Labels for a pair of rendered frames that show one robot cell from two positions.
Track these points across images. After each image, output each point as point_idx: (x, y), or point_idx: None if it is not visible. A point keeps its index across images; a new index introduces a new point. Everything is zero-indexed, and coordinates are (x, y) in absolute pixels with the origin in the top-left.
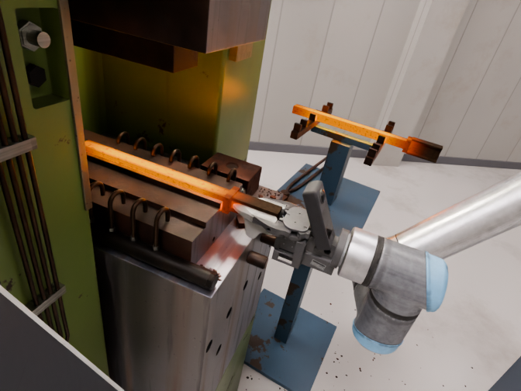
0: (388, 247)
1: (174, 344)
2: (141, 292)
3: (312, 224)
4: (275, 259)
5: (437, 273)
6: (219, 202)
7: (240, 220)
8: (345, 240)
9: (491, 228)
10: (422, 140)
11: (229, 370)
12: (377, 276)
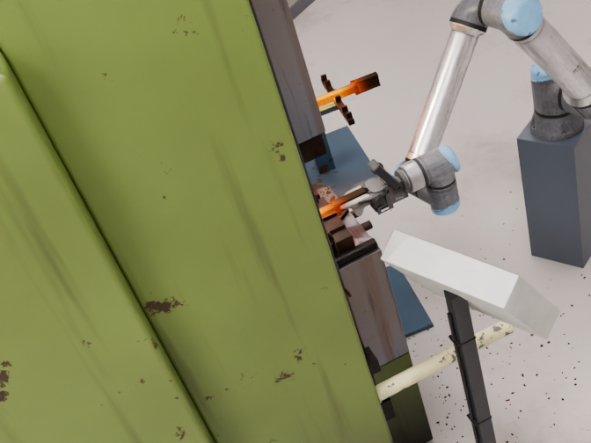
0: (422, 160)
1: (373, 299)
2: (344, 285)
3: (386, 180)
4: (380, 213)
5: (448, 153)
6: (334, 212)
7: (339, 216)
8: (404, 174)
9: (448, 111)
10: (361, 77)
11: None
12: (429, 176)
